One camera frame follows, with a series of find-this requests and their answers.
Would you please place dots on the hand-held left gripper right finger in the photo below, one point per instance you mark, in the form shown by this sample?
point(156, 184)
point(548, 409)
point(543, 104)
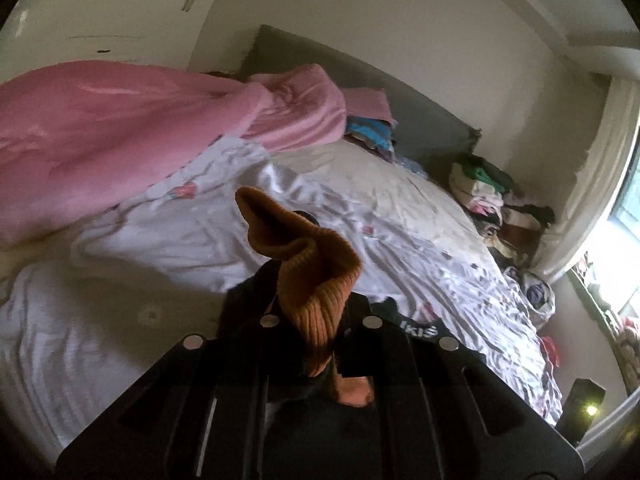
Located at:
point(425, 400)

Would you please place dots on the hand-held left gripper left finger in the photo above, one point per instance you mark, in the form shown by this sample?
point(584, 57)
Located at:
point(235, 385)

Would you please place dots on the orange knit sock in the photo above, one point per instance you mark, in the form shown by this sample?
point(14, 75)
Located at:
point(305, 285)

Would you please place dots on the plastic bag of clothes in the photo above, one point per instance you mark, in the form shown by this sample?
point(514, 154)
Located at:
point(535, 295)

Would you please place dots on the pile of assorted clothes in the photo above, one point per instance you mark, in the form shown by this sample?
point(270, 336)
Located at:
point(480, 190)

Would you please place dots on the stack of colourful folded clothes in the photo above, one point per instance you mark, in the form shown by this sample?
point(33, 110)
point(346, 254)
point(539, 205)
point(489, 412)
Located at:
point(370, 132)

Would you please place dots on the red cloth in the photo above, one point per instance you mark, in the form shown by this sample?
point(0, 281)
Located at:
point(550, 349)

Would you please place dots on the patterned cloth on sill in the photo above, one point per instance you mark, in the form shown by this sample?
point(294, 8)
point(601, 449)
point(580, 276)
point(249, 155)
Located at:
point(629, 337)

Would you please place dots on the white printed quilt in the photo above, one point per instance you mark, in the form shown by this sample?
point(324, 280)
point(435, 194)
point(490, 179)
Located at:
point(175, 240)

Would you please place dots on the window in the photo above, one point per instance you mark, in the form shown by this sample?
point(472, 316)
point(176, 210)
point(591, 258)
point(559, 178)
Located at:
point(630, 220)

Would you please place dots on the beige bed sheet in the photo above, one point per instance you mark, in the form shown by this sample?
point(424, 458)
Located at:
point(360, 180)

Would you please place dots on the light blue patterned cloth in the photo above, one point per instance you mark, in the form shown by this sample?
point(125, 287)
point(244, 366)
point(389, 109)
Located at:
point(412, 165)

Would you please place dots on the cream curtain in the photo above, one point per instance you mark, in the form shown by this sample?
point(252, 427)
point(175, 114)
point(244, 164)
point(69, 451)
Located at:
point(595, 175)

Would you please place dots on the pink blanket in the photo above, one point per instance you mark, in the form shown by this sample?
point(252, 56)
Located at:
point(100, 125)

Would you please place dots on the grey headboard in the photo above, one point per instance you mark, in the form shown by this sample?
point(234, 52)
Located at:
point(400, 105)

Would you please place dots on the pink pillow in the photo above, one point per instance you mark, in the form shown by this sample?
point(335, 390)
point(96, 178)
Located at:
point(367, 102)

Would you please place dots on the white wardrobe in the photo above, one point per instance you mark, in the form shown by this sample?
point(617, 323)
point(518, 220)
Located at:
point(110, 15)

